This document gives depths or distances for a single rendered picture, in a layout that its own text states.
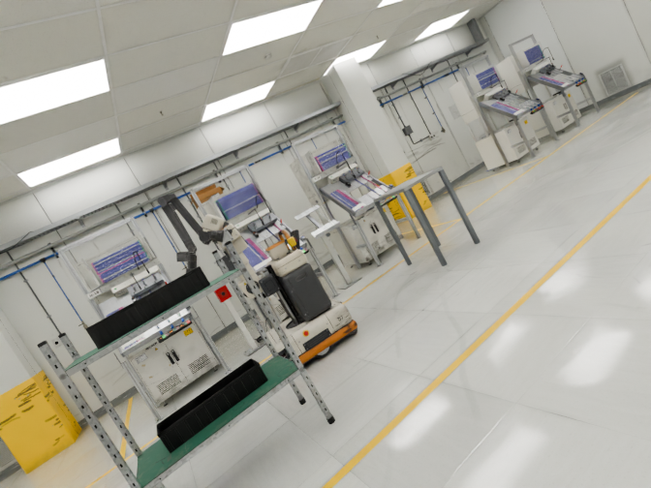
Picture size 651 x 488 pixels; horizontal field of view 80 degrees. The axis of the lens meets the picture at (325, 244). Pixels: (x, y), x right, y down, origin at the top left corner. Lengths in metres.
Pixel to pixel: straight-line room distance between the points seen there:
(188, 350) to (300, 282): 1.87
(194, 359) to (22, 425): 2.14
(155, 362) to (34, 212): 2.84
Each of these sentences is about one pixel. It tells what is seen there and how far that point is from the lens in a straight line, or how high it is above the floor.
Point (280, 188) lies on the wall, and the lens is 6.65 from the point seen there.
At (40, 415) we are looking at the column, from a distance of 5.80.
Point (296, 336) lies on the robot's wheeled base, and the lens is 3.02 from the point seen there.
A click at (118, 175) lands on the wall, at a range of 6.35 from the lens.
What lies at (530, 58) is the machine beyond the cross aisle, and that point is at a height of 1.49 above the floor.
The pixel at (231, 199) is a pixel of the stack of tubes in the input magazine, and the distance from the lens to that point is 4.80.
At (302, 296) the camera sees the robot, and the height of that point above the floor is 0.48.
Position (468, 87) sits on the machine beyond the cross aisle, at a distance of 7.62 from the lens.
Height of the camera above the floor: 1.05
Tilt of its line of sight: 6 degrees down
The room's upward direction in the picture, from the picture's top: 29 degrees counter-clockwise
